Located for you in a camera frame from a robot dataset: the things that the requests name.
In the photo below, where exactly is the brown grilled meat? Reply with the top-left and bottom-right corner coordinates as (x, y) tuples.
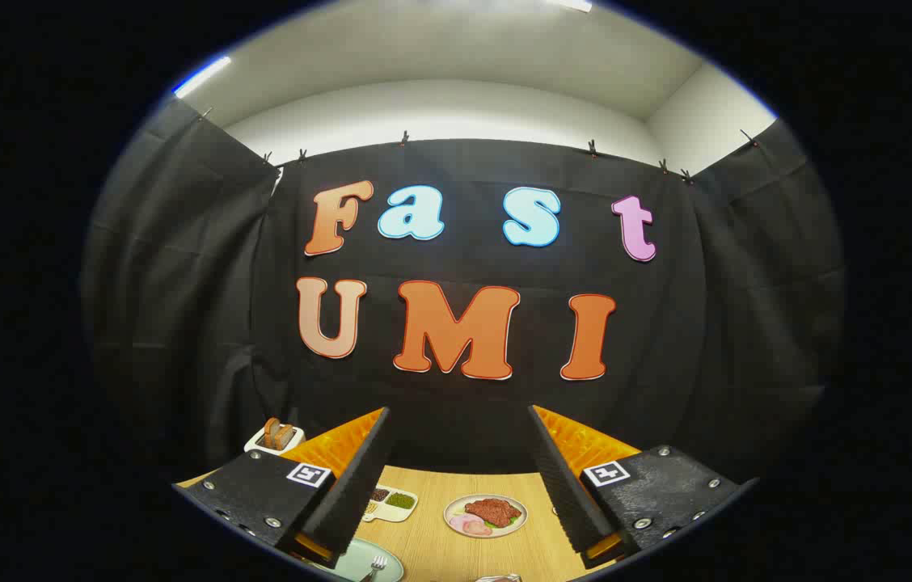
(465, 499), (522, 528)

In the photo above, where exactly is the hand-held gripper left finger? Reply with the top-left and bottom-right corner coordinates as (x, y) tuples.
(173, 407), (391, 569)

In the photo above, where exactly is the toasted bread slice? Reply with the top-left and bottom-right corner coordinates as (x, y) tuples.
(264, 418), (298, 450)

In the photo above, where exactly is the white divided tray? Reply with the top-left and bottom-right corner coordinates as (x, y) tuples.
(363, 485), (418, 523)

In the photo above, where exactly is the light blue plate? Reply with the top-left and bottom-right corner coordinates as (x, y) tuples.
(319, 538), (404, 582)

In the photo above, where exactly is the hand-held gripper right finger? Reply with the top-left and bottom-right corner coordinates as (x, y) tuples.
(527, 404), (760, 571)

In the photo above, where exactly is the white toaster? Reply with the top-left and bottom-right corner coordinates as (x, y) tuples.
(244, 428), (306, 455)

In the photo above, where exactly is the row of black clips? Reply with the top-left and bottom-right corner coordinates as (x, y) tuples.
(201, 105), (760, 185)

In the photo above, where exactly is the white round plate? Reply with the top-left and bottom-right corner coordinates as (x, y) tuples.
(444, 494), (528, 539)

